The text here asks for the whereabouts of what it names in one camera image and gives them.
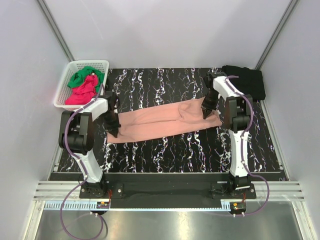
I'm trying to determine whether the white plastic basket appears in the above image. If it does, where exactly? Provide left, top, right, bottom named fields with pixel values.
left=53, top=59, right=110, bottom=111

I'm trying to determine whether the black folded t-shirt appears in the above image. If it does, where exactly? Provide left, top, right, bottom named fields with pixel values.
left=221, top=65, right=266, bottom=102

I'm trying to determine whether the purple cable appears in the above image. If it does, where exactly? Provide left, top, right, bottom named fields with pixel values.
left=60, top=83, right=111, bottom=237
left=224, top=74, right=271, bottom=218

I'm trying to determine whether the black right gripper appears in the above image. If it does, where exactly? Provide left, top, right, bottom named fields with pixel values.
left=201, top=88, right=220, bottom=120

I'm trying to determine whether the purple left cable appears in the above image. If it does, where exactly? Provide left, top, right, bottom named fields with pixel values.
left=60, top=83, right=111, bottom=237

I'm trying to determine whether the left small electronics module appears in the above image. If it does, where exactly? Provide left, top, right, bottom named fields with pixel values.
left=96, top=201, right=110, bottom=209

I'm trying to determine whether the right small electronics module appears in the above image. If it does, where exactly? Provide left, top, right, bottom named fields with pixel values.
left=230, top=201, right=247, bottom=215

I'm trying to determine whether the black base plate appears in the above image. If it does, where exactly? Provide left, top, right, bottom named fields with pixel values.
left=79, top=181, right=257, bottom=210

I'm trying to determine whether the pink printed t-shirt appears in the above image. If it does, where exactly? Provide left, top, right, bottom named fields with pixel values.
left=107, top=97, right=222, bottom=144

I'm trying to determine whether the red crumpled t-shirt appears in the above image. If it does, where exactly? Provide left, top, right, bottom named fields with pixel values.
left=65, top=75, right=99, bottom=105

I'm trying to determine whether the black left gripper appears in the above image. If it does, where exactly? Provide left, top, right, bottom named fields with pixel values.
left=102, top=111, right=121, bottom=138

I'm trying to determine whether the green crumpled t-shirt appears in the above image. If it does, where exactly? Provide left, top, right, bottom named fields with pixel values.
left=67, top=66, right=105, bottom=92

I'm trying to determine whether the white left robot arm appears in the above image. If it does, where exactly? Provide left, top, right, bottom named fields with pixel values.
left=58, top=91, right=121, bottom=198

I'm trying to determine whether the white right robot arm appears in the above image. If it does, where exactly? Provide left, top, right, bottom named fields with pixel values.
left=201, top=72, right=253, bottom=199

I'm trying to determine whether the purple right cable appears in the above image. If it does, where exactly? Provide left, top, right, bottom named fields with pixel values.
left=224, top=74, right=271, bottom=218

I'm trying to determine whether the small electronics module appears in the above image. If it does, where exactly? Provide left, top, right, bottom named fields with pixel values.
left=96, top=201, right=110, bottom=209
left=230, top=201, right=247, bottom=215

